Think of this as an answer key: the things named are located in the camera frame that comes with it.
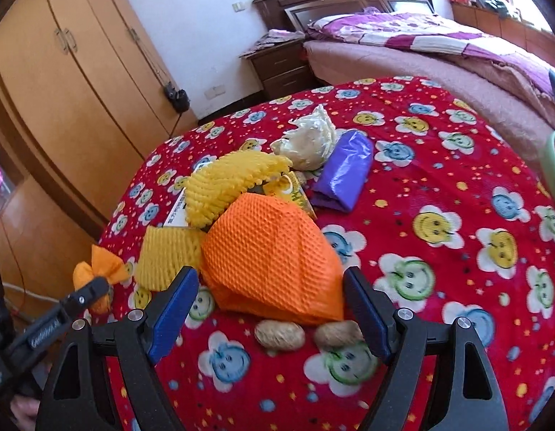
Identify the white crumpled plastic wrap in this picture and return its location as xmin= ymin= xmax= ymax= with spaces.
xmin=271 ymin=104 xmax=339 ymax=172

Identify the wooden wardrobe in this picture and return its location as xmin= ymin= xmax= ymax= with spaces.
xmin=0 ymin=0 xmax=199 ymax=324

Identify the long yellow foam net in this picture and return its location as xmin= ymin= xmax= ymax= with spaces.
xmin=184 ymin=152 xmax=294 ymax=230

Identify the purple plastic bag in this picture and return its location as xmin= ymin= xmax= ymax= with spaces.
xmin=310 ymin=129 xmax=375 ymax=212

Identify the white paper card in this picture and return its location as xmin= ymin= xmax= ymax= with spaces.
xmin=163 ymin=189 xmax=191 ymax=227

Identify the dark wooden headboard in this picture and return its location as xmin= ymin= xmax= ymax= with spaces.
xmin=253 ymin=0 xmax=435 ymax=37

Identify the short yellow foam net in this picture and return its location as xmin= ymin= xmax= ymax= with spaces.
xmin=134 ymin=227 xmax=207 ymax=290

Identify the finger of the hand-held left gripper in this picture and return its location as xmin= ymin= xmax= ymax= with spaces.
xmin=1 ymin=276 xmax=112 ymax=369

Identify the white cable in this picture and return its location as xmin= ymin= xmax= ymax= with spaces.
xmin=1 ymin=281 xmax=65 ymax=308

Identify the wooden window cabinet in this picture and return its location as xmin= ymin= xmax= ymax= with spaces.
xmin=450 ymin=0 xmax=555 ymax=68

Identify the bed with pink sheet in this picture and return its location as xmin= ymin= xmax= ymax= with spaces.
xmin=302 ymin=38 xmax=555 ymax=171

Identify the peanut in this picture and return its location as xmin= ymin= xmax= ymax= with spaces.
xmin=254 ymin=320 xmax=306 ymax=351
xmin=314 ymin=321 xmax=366 ymax=348

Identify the large orange foam net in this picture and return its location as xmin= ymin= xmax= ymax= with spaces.
xmin=200 ymin=193 xmax=345 ymax=326

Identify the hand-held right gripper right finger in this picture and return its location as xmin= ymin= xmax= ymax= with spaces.
xmin=343 ymin=266 xmax=512 ymax=431

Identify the red bin with green rim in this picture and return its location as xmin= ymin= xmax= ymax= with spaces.
xmin=539 ymin=129 xmax=555 ymax=216

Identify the dark wooden nightstand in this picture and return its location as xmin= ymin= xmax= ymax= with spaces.
xmin=239 ymin=38 xmax=323 ymax=99

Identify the yellow printed carton box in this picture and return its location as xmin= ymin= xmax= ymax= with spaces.
xmin=255 ymin=171 xmax=318 ymax=221

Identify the dark clothes pile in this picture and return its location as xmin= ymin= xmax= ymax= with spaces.
xmin=482 ymin=0 xmax=523 ymax=21

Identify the pile of papers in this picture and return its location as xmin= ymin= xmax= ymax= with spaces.
xmin=253 ymin=29 xmax=305 ymax=50

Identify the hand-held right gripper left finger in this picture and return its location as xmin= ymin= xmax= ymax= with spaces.
xmin=35 ymin=266 xmax=200 ymax=431

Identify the red flower printed blanket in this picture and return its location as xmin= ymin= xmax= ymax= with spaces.
xmin=95 ymin=76 xmax=555 ymax=431

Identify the purple white quilt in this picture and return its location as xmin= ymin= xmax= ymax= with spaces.
xmin=304 ymin=6 xmax=555 ymax=95

